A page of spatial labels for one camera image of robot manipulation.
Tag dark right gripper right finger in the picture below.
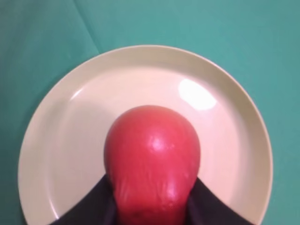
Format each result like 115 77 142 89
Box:
187 179 252 225

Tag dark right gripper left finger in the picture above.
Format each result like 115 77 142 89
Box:
52 175 118 225

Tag red peach-coloured bread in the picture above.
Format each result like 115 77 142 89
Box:
104 105 200 225

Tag pale yellow plate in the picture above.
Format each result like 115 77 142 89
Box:
18 45 273 225

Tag green tablecloth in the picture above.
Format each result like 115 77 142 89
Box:
0 0 300 225

